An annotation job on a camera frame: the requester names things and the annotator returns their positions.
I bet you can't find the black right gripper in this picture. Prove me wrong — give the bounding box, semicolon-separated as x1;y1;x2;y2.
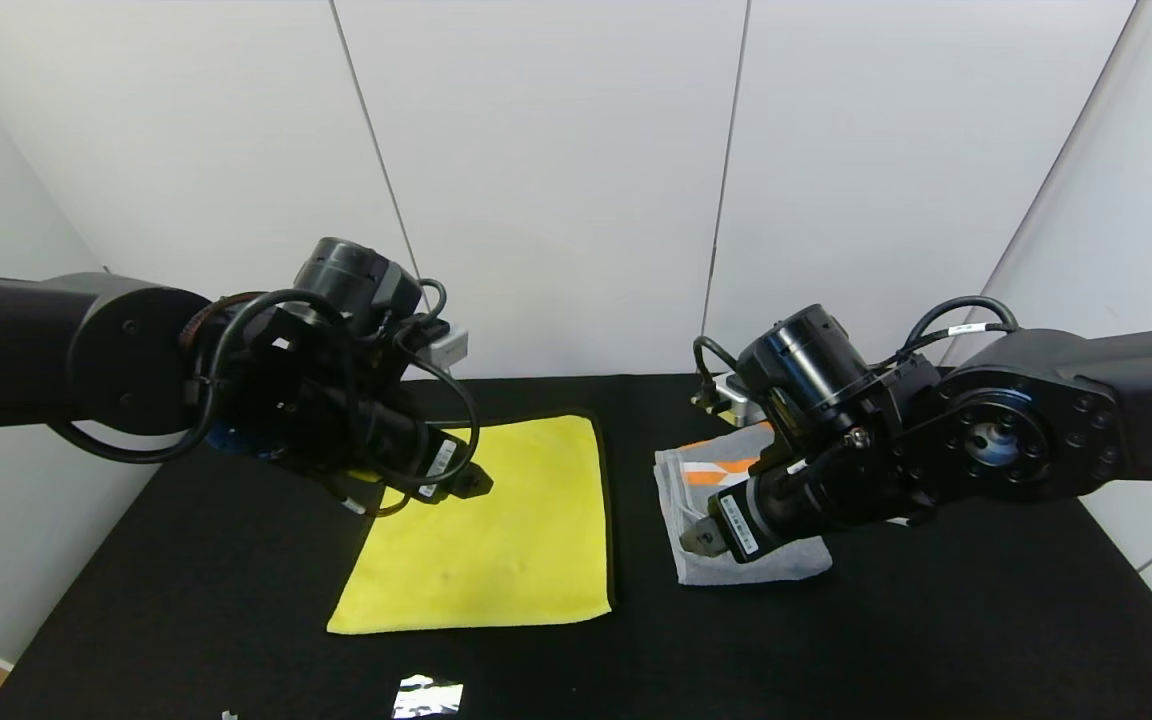
679;459;832;564

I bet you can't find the grey towel with orange marks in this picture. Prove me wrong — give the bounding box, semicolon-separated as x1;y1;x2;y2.
654;422;834;586

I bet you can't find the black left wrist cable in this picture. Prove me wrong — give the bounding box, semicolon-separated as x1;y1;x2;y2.
46;280;482;521

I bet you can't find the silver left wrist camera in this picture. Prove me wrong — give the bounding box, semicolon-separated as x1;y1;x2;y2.
424;320;470;375

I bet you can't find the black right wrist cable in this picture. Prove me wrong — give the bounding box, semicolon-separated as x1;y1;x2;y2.
691;295;1022;411

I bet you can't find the shiny silver foil piece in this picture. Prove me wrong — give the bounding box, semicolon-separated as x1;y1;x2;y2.
393;674;464;717

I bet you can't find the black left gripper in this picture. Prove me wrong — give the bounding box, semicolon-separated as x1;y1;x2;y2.
365;400;495;505

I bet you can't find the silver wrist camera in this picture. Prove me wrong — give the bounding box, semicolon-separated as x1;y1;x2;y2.
424;320;470;375
711;372;769;429

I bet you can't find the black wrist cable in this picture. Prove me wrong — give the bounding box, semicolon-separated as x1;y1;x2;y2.
46;280;482;521
691;295;1022;411

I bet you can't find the yellow microfibre towel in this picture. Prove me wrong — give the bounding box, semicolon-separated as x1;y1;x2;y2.
326;415;615;635

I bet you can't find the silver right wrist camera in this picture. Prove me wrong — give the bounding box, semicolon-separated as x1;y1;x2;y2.
711;372;769;429

